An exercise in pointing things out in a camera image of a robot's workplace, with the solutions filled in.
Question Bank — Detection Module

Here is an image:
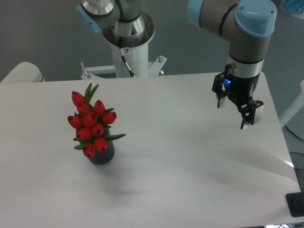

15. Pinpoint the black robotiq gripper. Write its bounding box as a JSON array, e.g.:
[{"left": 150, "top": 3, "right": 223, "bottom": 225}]
[{"left": 212, "top": 72, "right": 264, "bottom": 130}]

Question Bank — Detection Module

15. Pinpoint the red tulip bouquet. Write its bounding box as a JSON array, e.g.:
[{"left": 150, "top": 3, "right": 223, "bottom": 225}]
[{"left": 67, "top": 84, "right": 126, "bottom": 158}]

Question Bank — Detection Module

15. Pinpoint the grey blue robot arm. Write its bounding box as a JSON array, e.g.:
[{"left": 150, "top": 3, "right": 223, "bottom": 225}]
[{"left": 76, "top": 0, "right": 277, "bottom": 129}]

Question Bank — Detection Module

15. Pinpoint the dark grey ribbed vase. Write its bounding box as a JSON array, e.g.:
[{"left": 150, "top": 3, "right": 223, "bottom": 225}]
[{"left": 88, "top": 141, "right": 115, "bottom": 165}]

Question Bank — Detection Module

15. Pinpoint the black device at table edge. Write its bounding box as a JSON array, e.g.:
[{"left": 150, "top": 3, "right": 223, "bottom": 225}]
[{"left": 285, "top": 192, "right": 304, "bottom": 218}]

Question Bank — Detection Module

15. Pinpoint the blue plastic bag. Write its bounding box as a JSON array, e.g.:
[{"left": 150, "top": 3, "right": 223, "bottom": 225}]
[{"left": 279, "top": 0, "right": 304, "bottom": 19}]

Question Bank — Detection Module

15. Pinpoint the white rounded furniture piece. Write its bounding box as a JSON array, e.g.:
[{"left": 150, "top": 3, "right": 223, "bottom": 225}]
[{"left": 0, "top": 62, "right": 45, "bottom": 84}]

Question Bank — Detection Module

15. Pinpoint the white table leg frame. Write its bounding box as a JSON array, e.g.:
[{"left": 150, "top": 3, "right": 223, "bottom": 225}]
[{"left": 279, "top": 81, "right": 304, "bottom": 128}]

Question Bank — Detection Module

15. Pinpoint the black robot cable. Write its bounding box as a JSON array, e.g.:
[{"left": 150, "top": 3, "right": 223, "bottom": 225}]
[{"left": 120, "top": 55, "right": 137, "bottom": 78}]

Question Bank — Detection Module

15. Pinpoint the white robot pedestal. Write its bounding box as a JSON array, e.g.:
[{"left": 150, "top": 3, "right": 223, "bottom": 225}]
[{"left": 80, "top": 14, "right": 168, "bottom": 81}]

